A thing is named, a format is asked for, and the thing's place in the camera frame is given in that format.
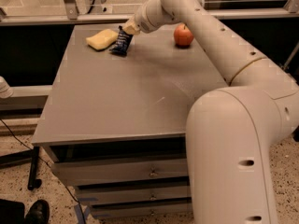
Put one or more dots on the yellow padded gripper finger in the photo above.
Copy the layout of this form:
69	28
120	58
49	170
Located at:
131	27

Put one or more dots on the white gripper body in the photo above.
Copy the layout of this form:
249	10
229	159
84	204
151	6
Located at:
144	24

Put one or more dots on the blue rxbar blueberry wrapper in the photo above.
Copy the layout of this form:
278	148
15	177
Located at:
122	43

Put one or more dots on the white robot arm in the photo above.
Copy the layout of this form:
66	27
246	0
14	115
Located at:
229	131

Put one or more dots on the yellow sponge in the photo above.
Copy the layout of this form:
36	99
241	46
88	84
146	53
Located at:
102	40

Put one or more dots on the red apple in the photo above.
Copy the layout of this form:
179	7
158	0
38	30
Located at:
183	36

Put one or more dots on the grey drawer cabinet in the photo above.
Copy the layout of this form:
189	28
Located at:
104	107

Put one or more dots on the white cylindrical object at left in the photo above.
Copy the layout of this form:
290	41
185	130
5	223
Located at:
5	90

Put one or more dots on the top grey drawer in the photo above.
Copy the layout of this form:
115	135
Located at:
85	173

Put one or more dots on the grey drawer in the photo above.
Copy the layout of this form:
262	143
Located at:
85	173
142	211
132	195

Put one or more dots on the black metal stand leg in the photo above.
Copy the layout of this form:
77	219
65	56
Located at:
29	156

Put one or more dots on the middle grey drawer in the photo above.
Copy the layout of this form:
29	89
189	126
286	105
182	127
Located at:
132	195

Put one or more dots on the bottom grey drawer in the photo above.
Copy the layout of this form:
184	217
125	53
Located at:
142	211

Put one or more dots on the black shoe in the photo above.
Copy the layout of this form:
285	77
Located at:
39	213

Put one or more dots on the grey metal railing frame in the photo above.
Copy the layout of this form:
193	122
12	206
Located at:
87	11

